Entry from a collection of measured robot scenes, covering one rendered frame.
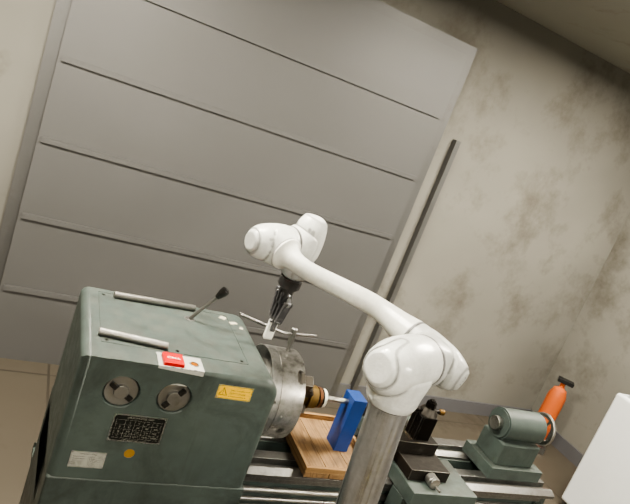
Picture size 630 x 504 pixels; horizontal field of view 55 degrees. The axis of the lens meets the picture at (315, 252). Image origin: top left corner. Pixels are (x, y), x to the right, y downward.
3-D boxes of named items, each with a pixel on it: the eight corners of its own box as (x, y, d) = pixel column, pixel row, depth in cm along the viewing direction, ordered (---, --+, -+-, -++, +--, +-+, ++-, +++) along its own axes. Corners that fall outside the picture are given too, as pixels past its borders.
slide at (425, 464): (407, 479, 222) (412, 469, 221) (360, 411, 260) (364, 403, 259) (446, 483, 230) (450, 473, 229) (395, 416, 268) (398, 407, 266)
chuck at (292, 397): (262, 453, 203) (291, 367, 198) (238, 407, 231) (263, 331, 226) (286, 455, 206) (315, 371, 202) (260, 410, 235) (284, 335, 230)
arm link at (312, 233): (299, 252, 200) (271, 251, 190) (316, 209, 195) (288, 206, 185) (321, 268, 193) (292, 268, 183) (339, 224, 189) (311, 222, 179)
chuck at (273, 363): (253, 452, 201) (281, 366, 197) (230, 406, 229) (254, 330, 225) (262, 453, 203) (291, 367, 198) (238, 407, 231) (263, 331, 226)
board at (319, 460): (303, 477, 211) (307, 467, 210) (274, 416, 243) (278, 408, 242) (374, 482, 224) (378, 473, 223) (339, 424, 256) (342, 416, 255)
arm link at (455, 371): (435, 317, 166) (409, 319, 156) (487, 360, 156) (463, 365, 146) (411, 355, 170) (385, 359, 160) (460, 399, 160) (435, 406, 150)
